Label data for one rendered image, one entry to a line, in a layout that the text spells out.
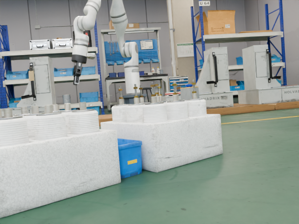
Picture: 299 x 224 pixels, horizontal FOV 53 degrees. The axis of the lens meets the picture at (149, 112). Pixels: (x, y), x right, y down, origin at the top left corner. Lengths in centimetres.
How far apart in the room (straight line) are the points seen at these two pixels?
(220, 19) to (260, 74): 303
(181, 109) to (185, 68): 660
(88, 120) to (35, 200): 28
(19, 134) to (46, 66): 259
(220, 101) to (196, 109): 232
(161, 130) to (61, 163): 39
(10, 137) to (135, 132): 49
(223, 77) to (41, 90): 208
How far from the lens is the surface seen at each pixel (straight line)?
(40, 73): 348
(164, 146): 114
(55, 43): 616
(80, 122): 99
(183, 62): 783
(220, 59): 373
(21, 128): 92
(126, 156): 109
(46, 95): 346
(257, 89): 391
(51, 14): 1015
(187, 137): 122
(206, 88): 375
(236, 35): 675
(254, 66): 392
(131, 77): 187
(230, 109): 361
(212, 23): 666
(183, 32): 796
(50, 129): 94
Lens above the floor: 28
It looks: 3 degrees down
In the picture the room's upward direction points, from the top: 5 degrees counter-clockwise
